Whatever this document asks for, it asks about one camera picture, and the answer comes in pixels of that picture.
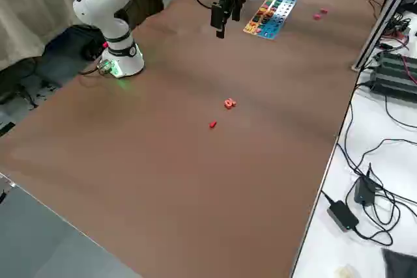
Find colourful wooden toy board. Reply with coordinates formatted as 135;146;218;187
242;0;298;41

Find black bag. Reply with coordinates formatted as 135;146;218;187
44;23;108;63

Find black power supply unit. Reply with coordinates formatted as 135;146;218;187
374;49;417;79
369;63;417;103

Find beige curtain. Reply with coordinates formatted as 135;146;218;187
0;0;98;71

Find black power adapter box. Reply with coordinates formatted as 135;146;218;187
353;175;379;207

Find flat black power adapter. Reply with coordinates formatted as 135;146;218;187
326;200;360;232

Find white round object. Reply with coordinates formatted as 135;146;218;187
335;264;358;278

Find grey side table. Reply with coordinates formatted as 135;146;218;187
0;173;143;278

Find black base cable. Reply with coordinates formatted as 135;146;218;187
79;63;110;76

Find aluminium frame post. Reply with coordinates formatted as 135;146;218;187
350;0;417;72

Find electronics board with wires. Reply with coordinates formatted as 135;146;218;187
384;14;412;49

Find black bench cable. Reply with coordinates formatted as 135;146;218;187
321;160;417;247
384;94;417;129
335;81;417;178

